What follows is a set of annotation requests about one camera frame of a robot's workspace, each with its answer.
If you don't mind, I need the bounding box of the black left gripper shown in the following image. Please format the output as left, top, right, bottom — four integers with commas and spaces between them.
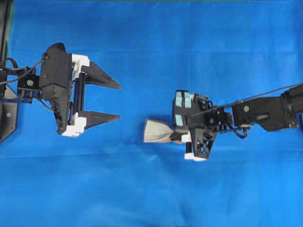
39, 43, 121, 138

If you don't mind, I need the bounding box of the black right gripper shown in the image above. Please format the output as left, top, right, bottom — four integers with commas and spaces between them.
169, 90, 216, 161

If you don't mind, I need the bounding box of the grey and orange sponge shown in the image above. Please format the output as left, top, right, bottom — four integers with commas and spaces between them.
143, 119, 182, 144

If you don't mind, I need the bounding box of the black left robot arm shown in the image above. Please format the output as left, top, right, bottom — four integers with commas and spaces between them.
0, 43, 121, 141

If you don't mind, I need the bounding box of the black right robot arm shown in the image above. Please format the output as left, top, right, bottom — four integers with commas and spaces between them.
171, 83, 303, 161

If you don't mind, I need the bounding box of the blue table cloth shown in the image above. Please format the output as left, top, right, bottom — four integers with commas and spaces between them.
0, 0, 303, 227

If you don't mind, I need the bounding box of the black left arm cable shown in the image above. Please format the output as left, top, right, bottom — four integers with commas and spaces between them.
0, 58, 48, 86

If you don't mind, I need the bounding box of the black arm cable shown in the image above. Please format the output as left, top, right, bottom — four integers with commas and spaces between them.
0, 58, 48, 86
189, 82, 303, 118

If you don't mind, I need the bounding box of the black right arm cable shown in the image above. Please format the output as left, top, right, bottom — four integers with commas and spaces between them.
189, 82, 303, 118

